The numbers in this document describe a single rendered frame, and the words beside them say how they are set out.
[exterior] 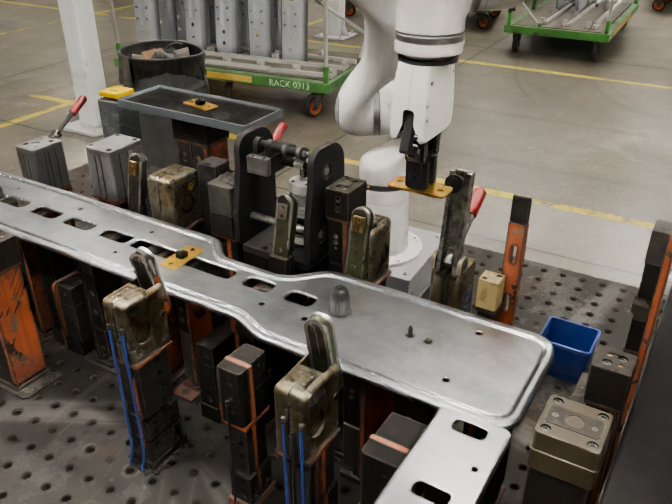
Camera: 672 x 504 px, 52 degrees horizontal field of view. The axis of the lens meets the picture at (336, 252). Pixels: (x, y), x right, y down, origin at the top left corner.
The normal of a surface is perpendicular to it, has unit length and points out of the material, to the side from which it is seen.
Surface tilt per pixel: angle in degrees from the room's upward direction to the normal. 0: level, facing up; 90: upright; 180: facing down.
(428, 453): 0
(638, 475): 0
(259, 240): 0
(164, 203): 90
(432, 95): 90
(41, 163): 90
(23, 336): 90
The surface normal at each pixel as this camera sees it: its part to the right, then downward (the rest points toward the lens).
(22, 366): 0.86, 0.25
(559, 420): 0.00, -0.87
